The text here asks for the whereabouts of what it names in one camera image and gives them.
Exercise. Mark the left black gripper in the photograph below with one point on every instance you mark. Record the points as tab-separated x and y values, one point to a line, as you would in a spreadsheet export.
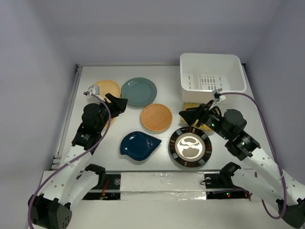
117	105

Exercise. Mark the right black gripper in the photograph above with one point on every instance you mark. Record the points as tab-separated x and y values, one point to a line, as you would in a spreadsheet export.
191	114

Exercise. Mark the round woven orange basket plate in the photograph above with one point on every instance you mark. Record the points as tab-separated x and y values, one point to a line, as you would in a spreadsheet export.
156	117

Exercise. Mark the dark blue leaf-shaped plate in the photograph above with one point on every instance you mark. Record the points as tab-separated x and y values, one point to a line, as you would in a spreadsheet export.
139	145

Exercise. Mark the orange woven boat-shaped basket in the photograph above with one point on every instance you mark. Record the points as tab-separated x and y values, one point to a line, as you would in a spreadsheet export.
107	123

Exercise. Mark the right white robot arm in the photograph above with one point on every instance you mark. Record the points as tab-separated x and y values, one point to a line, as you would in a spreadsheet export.
273	185

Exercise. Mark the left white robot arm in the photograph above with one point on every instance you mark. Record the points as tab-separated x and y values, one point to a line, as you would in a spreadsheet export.
51	205

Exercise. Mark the white plastic bin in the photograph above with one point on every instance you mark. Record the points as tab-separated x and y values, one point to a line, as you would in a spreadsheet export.
202	73

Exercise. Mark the yellow woven bamboo tray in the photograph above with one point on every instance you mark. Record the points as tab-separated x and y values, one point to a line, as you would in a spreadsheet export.
194	105

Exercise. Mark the yellow round plate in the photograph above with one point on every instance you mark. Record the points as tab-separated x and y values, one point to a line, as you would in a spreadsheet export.
108	86

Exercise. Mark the teal round plate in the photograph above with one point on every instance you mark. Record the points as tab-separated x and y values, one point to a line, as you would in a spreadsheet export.
140	92

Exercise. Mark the dark round patterned plate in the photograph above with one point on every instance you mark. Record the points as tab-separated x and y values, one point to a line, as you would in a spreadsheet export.
190	147

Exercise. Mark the silver foil taped panel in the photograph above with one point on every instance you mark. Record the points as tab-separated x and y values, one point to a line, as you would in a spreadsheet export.
162	186

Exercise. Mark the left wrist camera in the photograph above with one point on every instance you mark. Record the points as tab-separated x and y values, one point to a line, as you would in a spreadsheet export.
94	89

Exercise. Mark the aluminium frame rail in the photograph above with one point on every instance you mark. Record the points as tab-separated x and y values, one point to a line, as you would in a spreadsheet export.
56	160

